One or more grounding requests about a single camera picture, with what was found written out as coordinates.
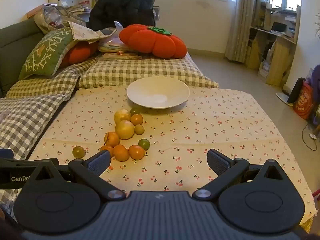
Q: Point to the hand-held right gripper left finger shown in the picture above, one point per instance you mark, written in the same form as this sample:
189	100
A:
100	162

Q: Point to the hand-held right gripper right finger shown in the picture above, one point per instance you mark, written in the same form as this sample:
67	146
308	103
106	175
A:
217	162

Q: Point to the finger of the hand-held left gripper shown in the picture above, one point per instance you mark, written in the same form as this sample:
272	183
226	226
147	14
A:
22	163
5	153

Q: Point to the olive green tomato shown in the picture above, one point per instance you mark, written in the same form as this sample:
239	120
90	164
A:
78	152

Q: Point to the mandarin orange with stem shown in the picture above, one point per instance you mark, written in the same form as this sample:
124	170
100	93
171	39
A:
112	139

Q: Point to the orange tomato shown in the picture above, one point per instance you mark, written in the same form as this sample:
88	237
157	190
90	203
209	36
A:
137	119
136	152

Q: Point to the yellow round fruit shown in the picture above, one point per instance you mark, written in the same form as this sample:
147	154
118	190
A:
122	116
125	130

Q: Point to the yellow-green tomato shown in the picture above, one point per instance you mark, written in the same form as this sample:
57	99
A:
139	129

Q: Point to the white plate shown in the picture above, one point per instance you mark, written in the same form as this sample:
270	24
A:
157	92

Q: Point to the cherry print tablecloth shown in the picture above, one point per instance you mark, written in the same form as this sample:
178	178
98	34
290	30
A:
200	135

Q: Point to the grey checked quilt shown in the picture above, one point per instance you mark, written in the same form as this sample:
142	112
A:
22	125

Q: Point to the yellowish checked cushion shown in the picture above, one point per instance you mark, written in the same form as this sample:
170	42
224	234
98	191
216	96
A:
50	85

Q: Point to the white flat base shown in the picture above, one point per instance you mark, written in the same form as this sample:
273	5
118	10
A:
282	97

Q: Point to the grey checked cushion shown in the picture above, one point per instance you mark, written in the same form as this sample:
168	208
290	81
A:
140	72

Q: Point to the orange shopping bag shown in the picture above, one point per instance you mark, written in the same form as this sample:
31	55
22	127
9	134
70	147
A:
303	102

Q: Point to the green sofa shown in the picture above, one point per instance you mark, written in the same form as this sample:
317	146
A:
12	47

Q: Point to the flat stack of books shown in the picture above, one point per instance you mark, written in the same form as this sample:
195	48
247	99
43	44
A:
117	56

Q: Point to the green embroidered pillow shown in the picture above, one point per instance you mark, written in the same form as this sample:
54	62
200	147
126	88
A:
45	52

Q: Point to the black leaning board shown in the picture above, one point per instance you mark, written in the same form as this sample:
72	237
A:
296	87

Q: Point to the small red pillow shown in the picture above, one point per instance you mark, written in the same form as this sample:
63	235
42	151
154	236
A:
77	52

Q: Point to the plastic bag with textiles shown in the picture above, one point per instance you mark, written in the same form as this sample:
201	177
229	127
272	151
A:
112	45

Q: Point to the wooden shelf desk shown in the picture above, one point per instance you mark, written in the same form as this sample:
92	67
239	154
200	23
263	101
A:
282	55

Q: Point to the purple fabric object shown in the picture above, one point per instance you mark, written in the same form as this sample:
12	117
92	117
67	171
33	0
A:
315	77

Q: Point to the floral beige cloth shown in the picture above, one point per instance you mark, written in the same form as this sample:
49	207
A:
82	32

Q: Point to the red tomato shaped pillow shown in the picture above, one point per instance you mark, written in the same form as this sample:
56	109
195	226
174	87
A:
150	40

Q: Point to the clear zip storage bag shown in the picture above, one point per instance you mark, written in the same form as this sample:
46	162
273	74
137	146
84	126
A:
55	17

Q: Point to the black laptop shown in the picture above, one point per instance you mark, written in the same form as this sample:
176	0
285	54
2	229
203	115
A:
278	27

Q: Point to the stack of papers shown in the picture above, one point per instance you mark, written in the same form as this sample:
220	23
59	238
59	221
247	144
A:
75	9

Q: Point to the black jacket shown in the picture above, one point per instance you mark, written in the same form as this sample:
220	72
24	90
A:
125	5

